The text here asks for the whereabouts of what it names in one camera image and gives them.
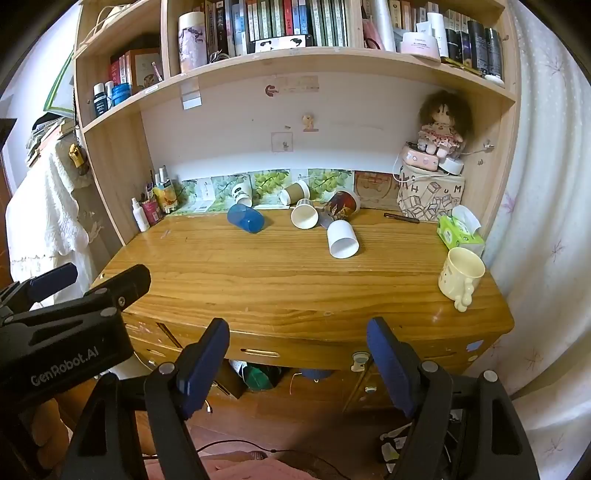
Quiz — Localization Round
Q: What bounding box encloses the striped white paper cup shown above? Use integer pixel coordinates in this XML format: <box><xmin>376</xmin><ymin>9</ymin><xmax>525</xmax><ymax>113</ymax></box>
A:
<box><xmin>290</xmin><ymin>198</ymin><xmax>320</xmax><ymax>230</ymax></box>

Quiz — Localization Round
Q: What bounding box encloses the white spray bottle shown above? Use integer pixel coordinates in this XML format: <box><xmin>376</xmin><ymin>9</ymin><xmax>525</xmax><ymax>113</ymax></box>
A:
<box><xmin>131</xmin><ymin>198</ymin><xmax>150</xmax><ymax>232</ymax></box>

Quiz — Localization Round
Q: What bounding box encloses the white translucent plastic cup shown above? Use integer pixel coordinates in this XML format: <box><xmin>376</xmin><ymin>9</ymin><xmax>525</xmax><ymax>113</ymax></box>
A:
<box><xmin>327</xmin><ymin>220</ymin><xmax>360</xmax><ymax>259</ymax></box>

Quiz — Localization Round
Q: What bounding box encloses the white floral curtain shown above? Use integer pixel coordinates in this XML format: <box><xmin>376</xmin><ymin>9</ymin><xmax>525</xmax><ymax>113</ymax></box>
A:
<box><xmin>469</xmin><ymin>1</ymin><xmax>590</xmax><ymax>479</ymax></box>

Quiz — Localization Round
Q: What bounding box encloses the person hand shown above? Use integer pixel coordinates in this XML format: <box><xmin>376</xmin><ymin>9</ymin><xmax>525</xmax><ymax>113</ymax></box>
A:
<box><xmin>20</xmin><ymin>399</ymin><xmax>69</xmax><ymax>471</ymax></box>

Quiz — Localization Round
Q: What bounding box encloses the white printed paper cup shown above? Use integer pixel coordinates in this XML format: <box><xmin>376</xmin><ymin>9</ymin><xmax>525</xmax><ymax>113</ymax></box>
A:
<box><xmin>231</xmin><ymin>181</ymin><xmax>252</xmax><ymax>207</ymax></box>

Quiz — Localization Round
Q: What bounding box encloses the tall pink white canister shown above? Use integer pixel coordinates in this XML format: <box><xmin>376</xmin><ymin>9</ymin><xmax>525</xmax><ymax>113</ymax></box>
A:
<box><xmin>178</xmin><ymin>11</ymin><xmax>207</xmax><ymax>73</ymax></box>

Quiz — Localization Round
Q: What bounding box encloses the white lace garment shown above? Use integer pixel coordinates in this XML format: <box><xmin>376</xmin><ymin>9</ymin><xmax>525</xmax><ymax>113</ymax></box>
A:
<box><xmin>5</xmin><ymin>129</ymin><xmax>116</xmax><ymax>306</ymax></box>

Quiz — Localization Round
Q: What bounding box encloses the cream ceramic mug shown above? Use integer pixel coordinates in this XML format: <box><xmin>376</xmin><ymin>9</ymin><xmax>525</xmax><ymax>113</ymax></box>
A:
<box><xmin>438</xmin><ymin>247</ymin><xmax>486</xmax><ymax>313</ymax></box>

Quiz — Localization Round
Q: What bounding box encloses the pink can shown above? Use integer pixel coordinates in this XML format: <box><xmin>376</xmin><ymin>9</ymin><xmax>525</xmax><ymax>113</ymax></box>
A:
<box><xmin>140</xmin><ymin>198</ymin><xmax>163</xmax><ymax>226</ymax></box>

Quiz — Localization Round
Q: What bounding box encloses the wooden desk shelf unit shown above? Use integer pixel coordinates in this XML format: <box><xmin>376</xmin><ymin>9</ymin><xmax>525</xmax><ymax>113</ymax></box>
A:
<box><xmin>73</xmin><ymin>1</ymin><xmax>519</xmax><ymax>373</ymax></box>

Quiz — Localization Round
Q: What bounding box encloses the brown sleeved paper cup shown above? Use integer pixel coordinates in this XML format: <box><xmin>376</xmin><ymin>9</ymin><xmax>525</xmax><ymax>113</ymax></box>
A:
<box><xmin>279</xmin><ymin>180</ymin><xmax>311</xmax><ymax>206</ymax></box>

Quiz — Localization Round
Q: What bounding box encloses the black pen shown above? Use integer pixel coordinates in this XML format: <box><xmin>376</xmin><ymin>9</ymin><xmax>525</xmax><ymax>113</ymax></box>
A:
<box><xmin>383</xmin><ymin>212</ymin><xmax>420</xmax><ymax>224</ymax></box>

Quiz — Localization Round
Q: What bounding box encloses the pink box under doll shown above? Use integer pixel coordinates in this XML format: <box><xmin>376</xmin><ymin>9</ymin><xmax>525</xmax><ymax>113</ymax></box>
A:
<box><xmin>401</xmin><ymin>145</ymin><xmax>439</xmax><ymax>172</ymax></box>

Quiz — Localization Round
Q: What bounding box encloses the green tissue box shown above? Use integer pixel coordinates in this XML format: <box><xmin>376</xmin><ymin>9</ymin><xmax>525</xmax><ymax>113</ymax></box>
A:
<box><xmin>437</xmin><ymin>205</ymin><xmax>485</xmax><ymax>257</ymax></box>

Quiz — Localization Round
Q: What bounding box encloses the white round device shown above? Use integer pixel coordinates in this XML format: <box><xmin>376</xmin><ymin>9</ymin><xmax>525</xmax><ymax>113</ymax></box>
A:
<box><xmin>439</xmin><ymin>156</ymin><xmax>465</xmax><ymax>175</ymax></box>

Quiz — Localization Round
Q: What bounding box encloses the brown haired rag doll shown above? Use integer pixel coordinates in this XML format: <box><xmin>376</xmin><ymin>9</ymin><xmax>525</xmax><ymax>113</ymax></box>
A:
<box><xmin>417</xmin><ymin>90</ymin><xmax>473</xmax><ymax>159</ymax></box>

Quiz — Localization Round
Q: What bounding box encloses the blue plastic cup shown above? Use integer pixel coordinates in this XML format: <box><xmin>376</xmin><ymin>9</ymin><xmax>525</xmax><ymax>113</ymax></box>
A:
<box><xmin>228</xmin><ymin>204</ymin><xmax>266</xmax><ymax>234</ymax></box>

